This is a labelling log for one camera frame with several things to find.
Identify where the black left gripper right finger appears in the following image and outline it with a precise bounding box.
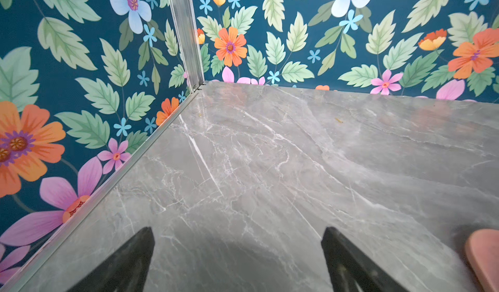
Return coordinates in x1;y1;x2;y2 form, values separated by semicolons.
321;227;408;292

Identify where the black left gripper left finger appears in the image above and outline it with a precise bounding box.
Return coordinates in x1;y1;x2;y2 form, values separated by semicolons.
69;227;155;291

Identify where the pink plastic tray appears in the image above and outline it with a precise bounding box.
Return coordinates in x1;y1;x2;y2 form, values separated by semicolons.
465;229;498;292

